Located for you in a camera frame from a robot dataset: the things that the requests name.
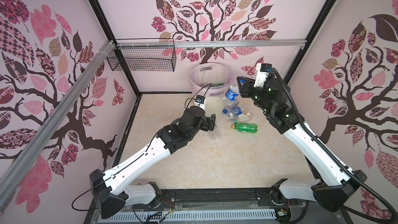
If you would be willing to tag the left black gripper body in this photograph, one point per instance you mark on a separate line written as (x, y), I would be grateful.
(204, 125)

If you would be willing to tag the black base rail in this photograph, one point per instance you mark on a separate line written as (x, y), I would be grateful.
(217, 197)

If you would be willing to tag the crushed clear bottle blue cap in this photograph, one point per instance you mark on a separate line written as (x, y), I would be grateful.
(230, 107)

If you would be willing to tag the aluminium left side rail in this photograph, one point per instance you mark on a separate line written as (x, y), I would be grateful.
(19, 168)

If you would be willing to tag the white slotted cable duct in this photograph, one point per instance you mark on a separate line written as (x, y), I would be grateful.
(165, 217)

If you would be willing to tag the clear bottle bird label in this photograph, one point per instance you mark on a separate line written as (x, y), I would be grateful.
(236, 120)

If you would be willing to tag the black wire mesh basket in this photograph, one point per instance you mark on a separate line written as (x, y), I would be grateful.
(143, 54)

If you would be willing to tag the aluminium horizontal back rail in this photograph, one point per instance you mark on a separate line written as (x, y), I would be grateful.
(217, 44)

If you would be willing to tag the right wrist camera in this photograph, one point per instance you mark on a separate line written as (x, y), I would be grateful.
(263, 70)

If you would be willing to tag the pink plastic bin liner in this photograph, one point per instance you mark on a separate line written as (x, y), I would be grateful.
(211, 73)

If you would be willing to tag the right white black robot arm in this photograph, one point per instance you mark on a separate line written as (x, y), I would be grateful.
(333, 187)

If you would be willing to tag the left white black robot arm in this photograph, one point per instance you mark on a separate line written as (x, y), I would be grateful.
(111, 189)

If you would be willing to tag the Pocari bottle near bin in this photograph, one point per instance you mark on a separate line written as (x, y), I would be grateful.
(241, 114)

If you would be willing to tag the white ribbed waste bin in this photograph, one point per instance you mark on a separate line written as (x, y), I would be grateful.
(214, 105)

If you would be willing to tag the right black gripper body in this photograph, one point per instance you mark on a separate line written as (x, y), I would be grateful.
(257, 96)

